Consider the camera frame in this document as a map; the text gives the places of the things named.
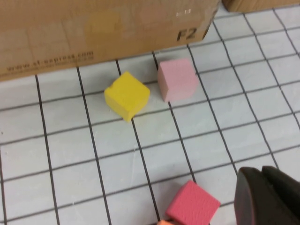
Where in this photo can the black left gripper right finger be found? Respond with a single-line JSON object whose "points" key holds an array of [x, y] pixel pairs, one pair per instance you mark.
{"points": [[288, 194]]}

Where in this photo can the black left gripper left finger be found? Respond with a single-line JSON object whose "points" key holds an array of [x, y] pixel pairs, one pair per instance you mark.
{"points": [[255, 199]]}

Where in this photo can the dark pink foam cube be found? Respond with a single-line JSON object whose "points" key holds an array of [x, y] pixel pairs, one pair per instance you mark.
{"points": [[192, 204]]}

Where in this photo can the orange foam block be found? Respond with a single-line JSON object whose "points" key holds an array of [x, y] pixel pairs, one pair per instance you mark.
{"points": [[164, 222]]}

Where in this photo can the light pink foam cube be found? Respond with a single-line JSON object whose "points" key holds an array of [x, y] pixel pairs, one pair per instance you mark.
{"points": [[178, 79]]}

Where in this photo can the yellow foam cube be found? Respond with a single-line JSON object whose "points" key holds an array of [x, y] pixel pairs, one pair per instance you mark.
{"points": [[126, 96]]}

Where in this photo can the large taped cardboard box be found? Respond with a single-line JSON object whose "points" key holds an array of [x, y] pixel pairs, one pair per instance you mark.
{"points": [[257, 4]]}

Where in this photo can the cardboard box with F2 print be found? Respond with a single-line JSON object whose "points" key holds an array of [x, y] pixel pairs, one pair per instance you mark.
{"points": [[93, 35]]}

